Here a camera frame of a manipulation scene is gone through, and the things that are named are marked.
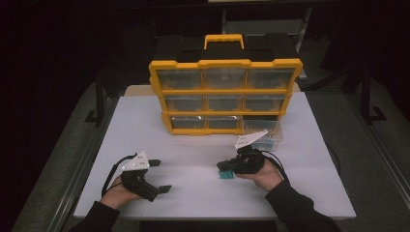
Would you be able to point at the person's right hand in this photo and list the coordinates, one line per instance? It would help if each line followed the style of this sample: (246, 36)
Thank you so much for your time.
(266, 179)

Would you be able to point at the grid of closed clear drawers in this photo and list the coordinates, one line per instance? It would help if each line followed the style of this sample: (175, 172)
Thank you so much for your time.
(223, 79)

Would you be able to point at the yellow black drawer organizer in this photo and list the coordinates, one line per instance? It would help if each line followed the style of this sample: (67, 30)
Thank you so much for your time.
(225, 63)

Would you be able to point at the black metal stand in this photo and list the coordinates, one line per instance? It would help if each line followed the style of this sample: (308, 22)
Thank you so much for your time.
(367, 96)
(98, 103)

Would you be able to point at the clear plastic drawer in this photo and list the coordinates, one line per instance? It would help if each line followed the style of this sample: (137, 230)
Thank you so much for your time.
(275, 143)

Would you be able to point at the teal binder clip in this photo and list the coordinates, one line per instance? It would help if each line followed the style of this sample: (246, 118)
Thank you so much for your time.
(225, 175)

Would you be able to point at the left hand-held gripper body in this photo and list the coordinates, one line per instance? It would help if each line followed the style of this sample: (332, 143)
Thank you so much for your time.
(138, 184)

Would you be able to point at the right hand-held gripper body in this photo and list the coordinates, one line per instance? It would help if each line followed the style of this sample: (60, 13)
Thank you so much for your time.
(248, 161)

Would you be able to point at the person's left hand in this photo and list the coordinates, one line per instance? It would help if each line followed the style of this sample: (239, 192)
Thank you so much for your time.
(117, 196)

